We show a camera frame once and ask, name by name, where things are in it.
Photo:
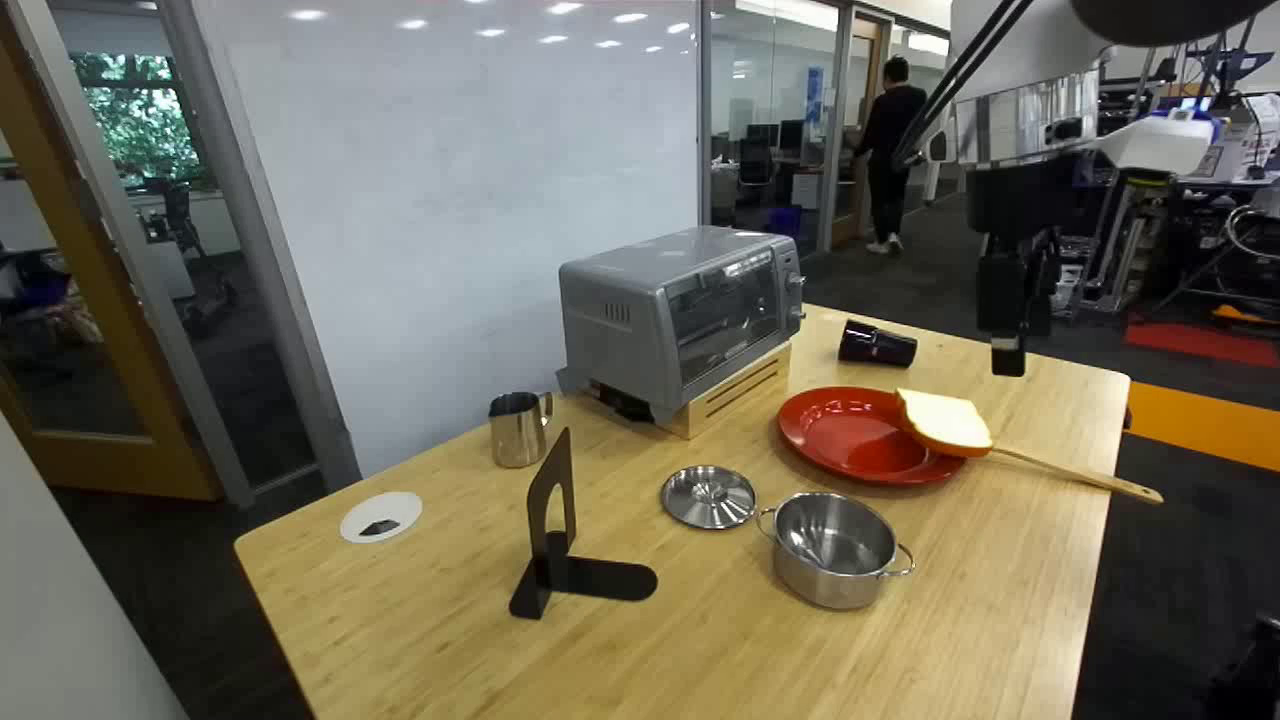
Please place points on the slotted wooden block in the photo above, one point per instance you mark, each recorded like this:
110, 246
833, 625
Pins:
733, 394

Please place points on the silver toaster oven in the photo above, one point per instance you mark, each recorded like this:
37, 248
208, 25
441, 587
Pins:
664, 315

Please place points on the small steel cup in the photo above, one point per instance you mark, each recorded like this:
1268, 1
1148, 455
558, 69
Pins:
519, 430

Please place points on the round steel lid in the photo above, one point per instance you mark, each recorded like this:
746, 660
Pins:
709, 499

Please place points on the black cylinder bottle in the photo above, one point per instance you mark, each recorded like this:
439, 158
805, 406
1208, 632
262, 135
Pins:
877, 347

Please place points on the small steel pot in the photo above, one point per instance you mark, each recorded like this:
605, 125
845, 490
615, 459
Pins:
833, 562

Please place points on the wooden spatula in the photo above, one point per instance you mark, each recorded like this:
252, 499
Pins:
945, 423

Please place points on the wooden door frame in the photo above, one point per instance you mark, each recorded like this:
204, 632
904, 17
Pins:
92, 304

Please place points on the person in dark clothes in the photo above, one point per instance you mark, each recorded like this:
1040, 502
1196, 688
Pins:
889, 135

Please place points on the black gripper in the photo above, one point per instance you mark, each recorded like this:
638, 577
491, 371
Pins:
1020, 282

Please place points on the red plate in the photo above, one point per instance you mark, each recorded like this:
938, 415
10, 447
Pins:
842, 432

